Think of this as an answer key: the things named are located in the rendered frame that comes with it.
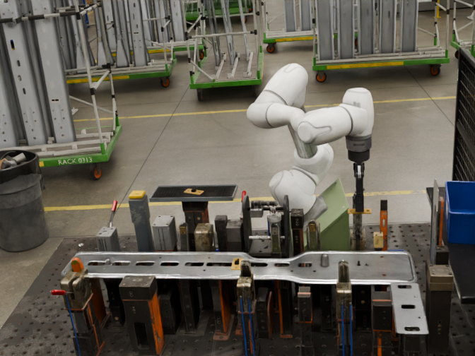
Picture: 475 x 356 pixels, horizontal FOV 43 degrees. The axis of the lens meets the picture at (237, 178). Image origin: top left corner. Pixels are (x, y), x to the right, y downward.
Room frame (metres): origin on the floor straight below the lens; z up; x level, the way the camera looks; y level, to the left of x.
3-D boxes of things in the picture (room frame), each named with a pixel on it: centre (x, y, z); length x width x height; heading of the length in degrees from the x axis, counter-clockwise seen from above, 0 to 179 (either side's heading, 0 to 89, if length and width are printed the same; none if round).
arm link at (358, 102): (1.96, -0.42, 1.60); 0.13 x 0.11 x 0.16; 122
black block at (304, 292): (1.84, -0.20, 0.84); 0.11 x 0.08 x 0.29; 169
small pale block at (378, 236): (2.08, -0.53, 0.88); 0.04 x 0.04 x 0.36; 79
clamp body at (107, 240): (2.33, 0.58, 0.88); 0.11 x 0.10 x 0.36; 169
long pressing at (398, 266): (2.06, 0.05, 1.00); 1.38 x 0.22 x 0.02; 79
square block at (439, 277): (1.79, -0.67, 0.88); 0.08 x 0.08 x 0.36; 79
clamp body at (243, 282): (1.88, 0.01, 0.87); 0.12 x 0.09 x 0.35; 169
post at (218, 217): (2.29, 0.09, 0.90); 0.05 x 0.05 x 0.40; 79
